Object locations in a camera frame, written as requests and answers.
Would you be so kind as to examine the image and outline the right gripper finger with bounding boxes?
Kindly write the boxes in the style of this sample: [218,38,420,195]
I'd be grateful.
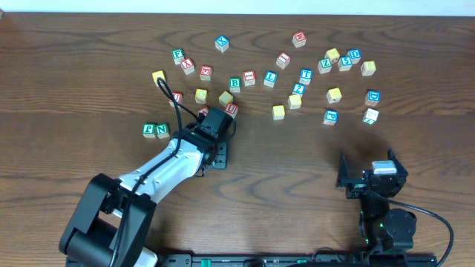
[387,148,405,171]
[335,153,350,187]

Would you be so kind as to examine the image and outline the yellow o block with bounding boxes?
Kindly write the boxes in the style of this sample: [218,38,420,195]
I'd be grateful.
[272,105,285,120]
[195,88,208,104]

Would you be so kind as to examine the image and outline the green B block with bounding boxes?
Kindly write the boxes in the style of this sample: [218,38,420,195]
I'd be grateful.
[229,77,241,93]

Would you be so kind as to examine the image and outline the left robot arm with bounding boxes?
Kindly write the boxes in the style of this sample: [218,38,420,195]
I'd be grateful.
[59,108,235,267]

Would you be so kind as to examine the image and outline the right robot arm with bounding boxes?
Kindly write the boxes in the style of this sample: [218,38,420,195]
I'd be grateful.
[336,150,417,266]

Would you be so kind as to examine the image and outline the red A block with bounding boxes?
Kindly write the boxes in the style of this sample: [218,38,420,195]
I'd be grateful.
[197,106,209,116]

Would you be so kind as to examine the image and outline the red U block centre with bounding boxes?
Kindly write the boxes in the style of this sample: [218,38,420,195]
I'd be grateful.
[224,103,238,119]

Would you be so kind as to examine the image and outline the red u block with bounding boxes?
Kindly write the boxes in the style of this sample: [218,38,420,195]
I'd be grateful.
[224,103,238,119]
[169,92,183,107]

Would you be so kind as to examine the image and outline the yellow tilted block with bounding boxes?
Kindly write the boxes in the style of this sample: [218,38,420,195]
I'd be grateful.
[218,90,234,107]

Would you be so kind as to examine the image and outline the red U block left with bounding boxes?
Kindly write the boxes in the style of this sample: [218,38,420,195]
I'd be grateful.
[169,92,183,107]

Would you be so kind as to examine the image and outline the green N block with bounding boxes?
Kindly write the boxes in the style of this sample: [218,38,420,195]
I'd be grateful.
[155,123,170,139]

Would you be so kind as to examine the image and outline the red E block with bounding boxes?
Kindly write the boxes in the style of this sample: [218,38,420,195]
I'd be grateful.
[200,65,212,81]

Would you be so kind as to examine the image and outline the blue P block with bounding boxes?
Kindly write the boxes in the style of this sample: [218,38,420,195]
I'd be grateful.
[323,110,338,125]

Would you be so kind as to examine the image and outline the red I block centre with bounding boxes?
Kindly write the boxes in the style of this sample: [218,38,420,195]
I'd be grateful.
[243,70,256,86]

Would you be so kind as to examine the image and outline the red i block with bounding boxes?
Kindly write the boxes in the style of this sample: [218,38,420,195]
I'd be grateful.
[276,52,291,69]
[243,70,256,86]

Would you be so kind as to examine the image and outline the green 7 block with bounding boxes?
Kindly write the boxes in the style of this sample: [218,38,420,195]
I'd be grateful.
[362,108,379,125]

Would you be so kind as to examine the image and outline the green J block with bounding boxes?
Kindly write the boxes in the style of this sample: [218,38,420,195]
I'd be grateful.
[142,123,156,138]

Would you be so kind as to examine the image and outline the blue L block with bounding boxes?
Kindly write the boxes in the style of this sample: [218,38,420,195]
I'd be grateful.
[263,71,278,88]

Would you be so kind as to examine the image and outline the yellow block far left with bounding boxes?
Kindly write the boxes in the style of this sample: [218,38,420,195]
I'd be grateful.
[152,70,166,87]

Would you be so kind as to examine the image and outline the green F block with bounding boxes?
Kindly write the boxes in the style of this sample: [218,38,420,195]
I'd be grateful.
[171,48,185,65]

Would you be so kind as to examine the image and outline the yellow K block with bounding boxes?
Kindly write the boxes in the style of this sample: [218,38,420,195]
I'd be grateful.
[327,88,342,104]

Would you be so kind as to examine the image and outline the blue D block right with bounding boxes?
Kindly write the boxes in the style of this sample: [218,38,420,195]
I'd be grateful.
[365,90,381,106]

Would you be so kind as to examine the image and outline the blue d block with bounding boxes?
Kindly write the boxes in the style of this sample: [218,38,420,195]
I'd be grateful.
[347,49,361,65]
[365,90,381,106]

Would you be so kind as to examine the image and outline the blue X block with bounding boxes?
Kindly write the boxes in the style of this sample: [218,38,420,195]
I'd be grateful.
[215,36,229,53]

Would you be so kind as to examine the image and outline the yellow S block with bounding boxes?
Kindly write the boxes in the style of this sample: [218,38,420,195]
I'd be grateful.
[288,94,302,109]

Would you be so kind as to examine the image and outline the blue 2 block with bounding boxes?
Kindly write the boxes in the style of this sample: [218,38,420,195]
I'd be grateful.
[292,83,306,97]

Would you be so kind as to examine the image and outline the red I block upper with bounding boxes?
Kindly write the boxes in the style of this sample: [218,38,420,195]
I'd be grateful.
[276,52,291,69]

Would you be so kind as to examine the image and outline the blue T block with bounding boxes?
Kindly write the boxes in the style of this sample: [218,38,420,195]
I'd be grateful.
[299,69,313,85]

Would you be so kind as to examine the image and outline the yellow B block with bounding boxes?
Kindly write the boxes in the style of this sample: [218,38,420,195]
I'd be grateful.
[361,61,376,76]

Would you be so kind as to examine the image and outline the green Z block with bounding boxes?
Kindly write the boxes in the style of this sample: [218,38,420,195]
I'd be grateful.
[318,59,333,74]

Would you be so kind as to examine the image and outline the blue 5 block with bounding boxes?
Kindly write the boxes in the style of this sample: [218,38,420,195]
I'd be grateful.
[338,56,353,72]

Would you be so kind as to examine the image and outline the yellow block with picture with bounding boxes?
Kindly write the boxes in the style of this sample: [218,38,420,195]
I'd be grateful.
[324,48,340,64]

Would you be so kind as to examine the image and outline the blue D block upper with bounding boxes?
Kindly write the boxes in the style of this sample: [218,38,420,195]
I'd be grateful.
[347,49,361,65]

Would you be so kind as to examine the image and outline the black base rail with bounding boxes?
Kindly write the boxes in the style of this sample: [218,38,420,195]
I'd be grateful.
[156,251,437,267]

